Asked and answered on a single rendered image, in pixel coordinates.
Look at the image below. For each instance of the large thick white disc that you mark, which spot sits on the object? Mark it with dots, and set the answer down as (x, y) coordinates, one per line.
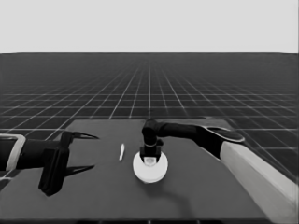
(140, 169)

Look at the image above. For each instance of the small thin white T-shaped piece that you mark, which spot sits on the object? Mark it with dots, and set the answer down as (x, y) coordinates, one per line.
(121, 153)

